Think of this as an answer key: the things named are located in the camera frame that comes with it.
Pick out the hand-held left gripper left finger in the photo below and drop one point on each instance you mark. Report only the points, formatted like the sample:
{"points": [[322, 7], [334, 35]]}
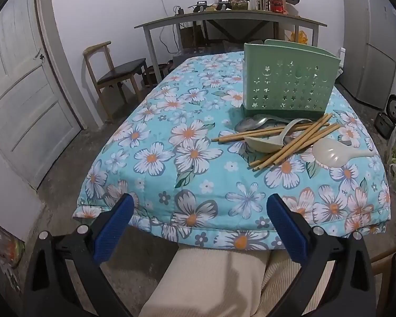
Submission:
{"points": [[114, 228]]}

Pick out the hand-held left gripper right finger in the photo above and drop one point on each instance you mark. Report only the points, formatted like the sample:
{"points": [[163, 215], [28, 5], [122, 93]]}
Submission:
{"points": [[287, 231]]}

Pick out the pile of bamboo chopsticks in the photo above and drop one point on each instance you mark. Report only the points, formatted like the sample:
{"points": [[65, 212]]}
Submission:
{"points": [[295, 147]]}

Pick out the white rice paddle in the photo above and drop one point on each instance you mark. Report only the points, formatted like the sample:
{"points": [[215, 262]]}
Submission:
{"points": [[330, 155]]}

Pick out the pale green soup ladle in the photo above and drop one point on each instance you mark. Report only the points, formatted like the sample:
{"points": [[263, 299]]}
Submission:
{"points": [[262, 143]]}

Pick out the metal spoon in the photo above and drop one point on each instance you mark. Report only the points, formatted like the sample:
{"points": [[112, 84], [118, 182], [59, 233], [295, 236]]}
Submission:
{"points": [[249, 124]]}

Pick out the green utensil holder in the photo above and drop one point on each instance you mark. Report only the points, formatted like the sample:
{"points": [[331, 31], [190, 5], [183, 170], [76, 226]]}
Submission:
{"points": [[283, 82]]}

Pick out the blue floral blanket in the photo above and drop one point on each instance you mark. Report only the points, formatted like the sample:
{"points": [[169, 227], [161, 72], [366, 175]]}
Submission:
{"points": [[171, 178]]}

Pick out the plain wooden chair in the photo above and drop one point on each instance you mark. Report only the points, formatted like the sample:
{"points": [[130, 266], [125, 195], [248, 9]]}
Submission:
{"points": [[381, 264]]}

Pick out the printed plastic bag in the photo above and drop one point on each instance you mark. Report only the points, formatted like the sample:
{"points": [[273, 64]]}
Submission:
{"points": [[6, 251]]}

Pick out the black rice cooker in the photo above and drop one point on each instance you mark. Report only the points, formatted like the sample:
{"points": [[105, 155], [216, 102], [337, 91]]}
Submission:
{"points": [[384, 123]]}

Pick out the wooden chair black seat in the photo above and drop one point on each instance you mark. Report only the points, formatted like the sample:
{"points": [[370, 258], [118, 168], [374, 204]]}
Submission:
{"points": [[122, 71]]}

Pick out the dark crate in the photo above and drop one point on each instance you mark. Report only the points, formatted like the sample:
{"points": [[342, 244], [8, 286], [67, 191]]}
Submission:
{"points": [[155, 74]]}

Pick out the white panel door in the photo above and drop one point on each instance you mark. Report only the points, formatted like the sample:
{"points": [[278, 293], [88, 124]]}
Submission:
{"points": [[19, 89]]}

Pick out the white plastic container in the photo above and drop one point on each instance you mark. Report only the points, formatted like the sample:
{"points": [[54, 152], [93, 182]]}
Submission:
{"points": [[340, 59]]}

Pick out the yellow plastic bag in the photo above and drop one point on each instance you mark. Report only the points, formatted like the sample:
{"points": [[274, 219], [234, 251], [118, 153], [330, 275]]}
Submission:
{"points": [[298, 37]]}

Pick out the small brown cardboard box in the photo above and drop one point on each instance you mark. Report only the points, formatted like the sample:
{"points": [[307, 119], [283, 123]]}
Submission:
{"points": [[189, 38]]}

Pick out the silver refrigerator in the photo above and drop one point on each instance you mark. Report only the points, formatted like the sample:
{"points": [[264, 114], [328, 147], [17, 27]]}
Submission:
{"points": [[369, 39]]}

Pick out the grey desk wooden top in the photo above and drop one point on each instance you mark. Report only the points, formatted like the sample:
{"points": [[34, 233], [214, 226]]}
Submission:
{"points": [[237, 14]]}

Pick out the red bottle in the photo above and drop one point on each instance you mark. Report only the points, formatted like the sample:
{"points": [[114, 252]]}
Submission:
{"points": [[277, 5]]}

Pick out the glass jar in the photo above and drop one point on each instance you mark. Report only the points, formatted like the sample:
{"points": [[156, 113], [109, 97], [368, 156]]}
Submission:
{"points": [[239, 5]]}

